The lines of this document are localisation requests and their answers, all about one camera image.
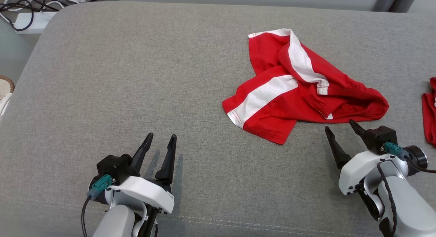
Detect red Bulls jersey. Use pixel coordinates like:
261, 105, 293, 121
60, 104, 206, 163
421, 76, 436, 146

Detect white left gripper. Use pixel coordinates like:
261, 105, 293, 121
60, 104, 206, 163
115, 132, 177, 216

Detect grey metal post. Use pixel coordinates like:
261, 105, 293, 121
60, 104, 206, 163
372, 0, 420, 13

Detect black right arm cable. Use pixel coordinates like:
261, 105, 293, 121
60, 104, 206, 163
376, 158, 436, 237

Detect grey fabric sofa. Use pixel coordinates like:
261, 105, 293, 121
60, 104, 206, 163
0, 1, 436, 237

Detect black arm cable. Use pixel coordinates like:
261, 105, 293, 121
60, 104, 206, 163
81, 195, 94, 237
376, 158, 436, 237

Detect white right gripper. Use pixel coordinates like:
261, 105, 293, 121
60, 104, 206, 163
324, 119, 409, 196

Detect woven laundry basket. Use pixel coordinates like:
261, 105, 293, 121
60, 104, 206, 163
0, 75, 15, 119

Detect red shorts with white stripes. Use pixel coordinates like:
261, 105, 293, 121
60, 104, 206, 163
222, 28, 390, 146

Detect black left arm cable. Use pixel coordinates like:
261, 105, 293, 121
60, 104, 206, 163
81, 195, 94, 237

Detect white power strip with cables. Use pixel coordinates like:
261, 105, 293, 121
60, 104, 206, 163
0, 0, 103, 31

